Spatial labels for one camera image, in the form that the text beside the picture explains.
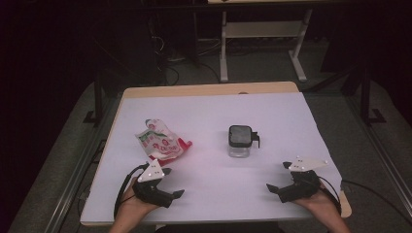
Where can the red and white snack bag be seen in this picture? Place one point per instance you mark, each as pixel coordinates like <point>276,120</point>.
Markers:
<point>160,144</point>

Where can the aluminium rail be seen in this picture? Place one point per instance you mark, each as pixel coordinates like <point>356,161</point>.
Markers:
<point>382,152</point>
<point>69,191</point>

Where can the person's right hand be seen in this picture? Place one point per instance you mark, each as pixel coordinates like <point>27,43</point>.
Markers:
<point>322,205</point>

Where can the glass jar with black lid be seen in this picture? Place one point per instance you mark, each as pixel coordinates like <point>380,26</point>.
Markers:
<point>240,137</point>

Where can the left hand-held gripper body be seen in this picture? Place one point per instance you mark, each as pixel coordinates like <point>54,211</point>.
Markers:
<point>149,191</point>

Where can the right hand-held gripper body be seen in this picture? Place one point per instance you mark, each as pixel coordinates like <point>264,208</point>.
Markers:
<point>301,187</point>

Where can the person's left hand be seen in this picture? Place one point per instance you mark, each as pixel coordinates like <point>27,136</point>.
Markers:
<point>131,208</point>

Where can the person's dark clothing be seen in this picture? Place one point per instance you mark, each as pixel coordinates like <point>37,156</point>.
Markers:
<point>220,228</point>

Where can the black metal stand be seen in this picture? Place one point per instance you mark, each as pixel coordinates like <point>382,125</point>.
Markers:
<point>97,97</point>
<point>366,97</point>

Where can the white desk frame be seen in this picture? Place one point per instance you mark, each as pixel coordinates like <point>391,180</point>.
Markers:
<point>264,29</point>

